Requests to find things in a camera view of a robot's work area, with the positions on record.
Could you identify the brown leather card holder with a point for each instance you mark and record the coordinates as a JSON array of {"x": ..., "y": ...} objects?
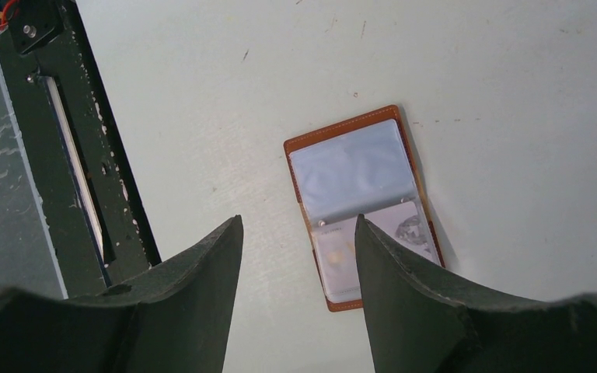
[{"x": 357, "y": 166}]

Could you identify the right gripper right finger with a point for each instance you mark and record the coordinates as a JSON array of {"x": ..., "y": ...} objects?
[{"x": 421, "y": 317}]

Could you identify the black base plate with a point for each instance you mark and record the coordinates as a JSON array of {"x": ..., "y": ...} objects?
[{"x": 100, "y": 234}]

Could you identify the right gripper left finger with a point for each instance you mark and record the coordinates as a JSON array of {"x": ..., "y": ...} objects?
[{"x": 174, "y": 317}]

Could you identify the grey credit card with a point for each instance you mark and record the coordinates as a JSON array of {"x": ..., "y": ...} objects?
[{"x": 335, "y": 249}]

